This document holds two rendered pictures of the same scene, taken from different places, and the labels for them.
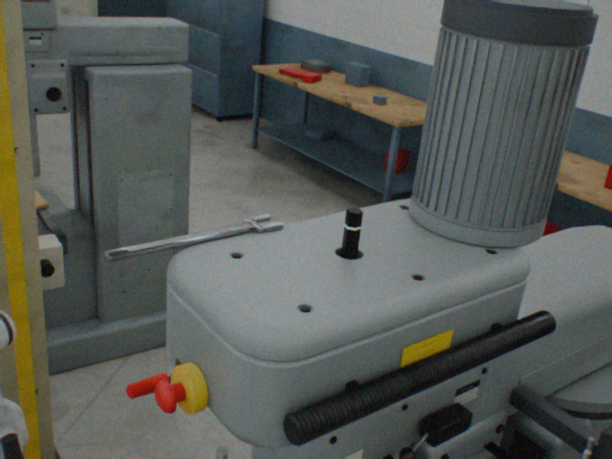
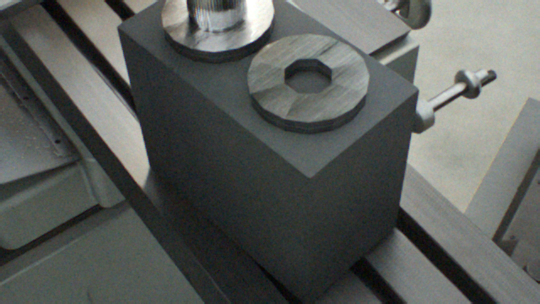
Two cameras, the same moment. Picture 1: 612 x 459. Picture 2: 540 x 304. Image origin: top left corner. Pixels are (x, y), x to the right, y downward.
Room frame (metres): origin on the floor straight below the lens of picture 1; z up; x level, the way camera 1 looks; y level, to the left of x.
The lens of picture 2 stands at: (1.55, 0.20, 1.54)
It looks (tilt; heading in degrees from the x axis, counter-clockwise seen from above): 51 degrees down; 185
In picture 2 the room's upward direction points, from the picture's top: 2 degrees counter-clockwise
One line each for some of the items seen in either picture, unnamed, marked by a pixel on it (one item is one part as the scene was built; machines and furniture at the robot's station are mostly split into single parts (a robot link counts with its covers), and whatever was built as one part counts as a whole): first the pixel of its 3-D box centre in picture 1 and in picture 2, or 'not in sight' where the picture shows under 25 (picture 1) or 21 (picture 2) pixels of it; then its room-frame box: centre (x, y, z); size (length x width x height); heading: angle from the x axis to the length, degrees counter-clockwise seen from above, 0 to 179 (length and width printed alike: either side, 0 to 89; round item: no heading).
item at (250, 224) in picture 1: (198, 237); not in sight; (0.80, 0.14, 1.89); 0.24 x 0.04 x 0.01; 130
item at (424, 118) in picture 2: not in sight; (450, 94); (0.58, 0.44, 0.49); 0.22 x 0.06 x 0.06; 129
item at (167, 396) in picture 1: (171, 394); not in sight; (0.64, 0.14, 1.76); 0.04 x 0.03 x 0.04; 39
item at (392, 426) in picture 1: (354, 375); not in sight; (0.83, -0.09, 1.68); 0.34 x 0.24 x 0.10; 129
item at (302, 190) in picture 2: not in sight; (265, 127); (1.10, 0.16, 1.01); 0.22 x 0.12 x 0.20; 47
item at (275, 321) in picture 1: (351, 302); not in sight; (0.81, -0.07, 1.81); 0.47 x 0.26 x 0.16; 129
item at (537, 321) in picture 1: (436, 366); not in sight; (0.71, -0.18, 1.79); 0.45 x 0.04 x 0.04; 129
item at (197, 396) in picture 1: (188, 388); not in sight; (0.66, 0.12, 1.76); 0.06 x 0.02 x 0.06; 39
